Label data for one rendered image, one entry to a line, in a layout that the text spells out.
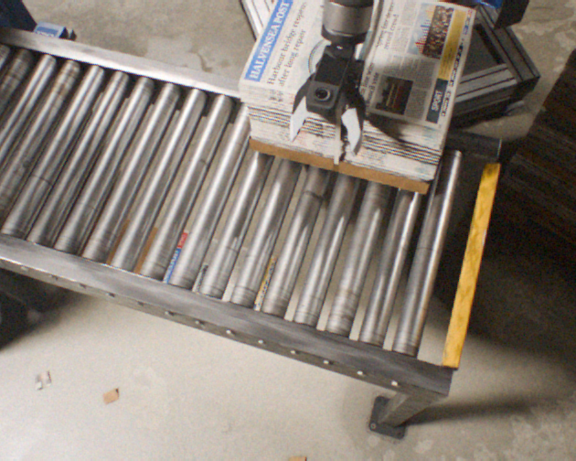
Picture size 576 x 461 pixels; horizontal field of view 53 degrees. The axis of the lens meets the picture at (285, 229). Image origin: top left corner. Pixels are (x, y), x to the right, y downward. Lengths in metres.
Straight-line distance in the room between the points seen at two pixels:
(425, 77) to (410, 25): 0.12
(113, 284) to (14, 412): 1.00
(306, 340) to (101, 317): 1.10
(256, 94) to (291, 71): 0.07
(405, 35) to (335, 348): 0.59
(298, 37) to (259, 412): 1.19
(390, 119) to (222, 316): 0.48
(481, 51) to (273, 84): 1.29
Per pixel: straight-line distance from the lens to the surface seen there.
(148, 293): 1.16
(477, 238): 1.16
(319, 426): 1.87
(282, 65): 1.07
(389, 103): 1.02
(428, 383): 1.09
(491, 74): 2.16
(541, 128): 1.68
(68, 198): 1.32
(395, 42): 1.11
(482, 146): 1.28
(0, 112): 1.51
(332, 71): 0.89
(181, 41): 2.55
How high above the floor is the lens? 1.86
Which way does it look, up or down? 67 degrees down
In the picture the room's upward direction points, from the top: 9 degrees counter-clockwise
